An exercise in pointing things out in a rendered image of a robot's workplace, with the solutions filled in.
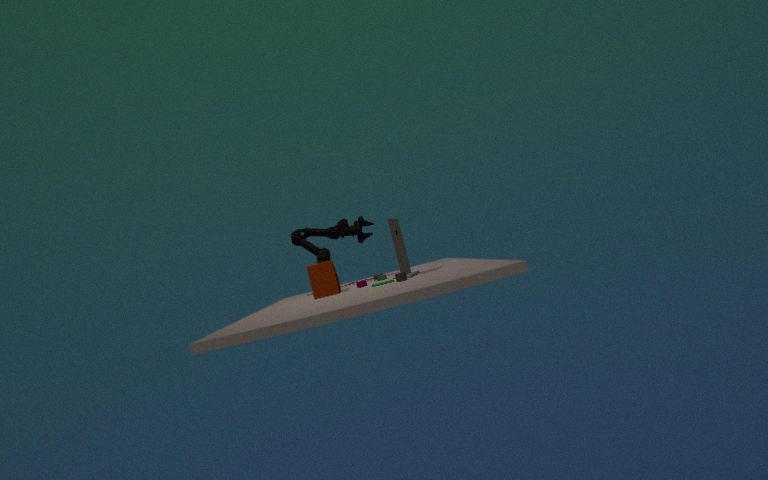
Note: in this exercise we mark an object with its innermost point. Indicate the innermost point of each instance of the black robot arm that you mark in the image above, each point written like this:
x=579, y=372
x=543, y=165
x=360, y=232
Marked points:
x=341, y=229

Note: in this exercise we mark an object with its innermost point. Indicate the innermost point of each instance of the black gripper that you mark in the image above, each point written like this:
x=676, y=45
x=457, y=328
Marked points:
x=355, y=230

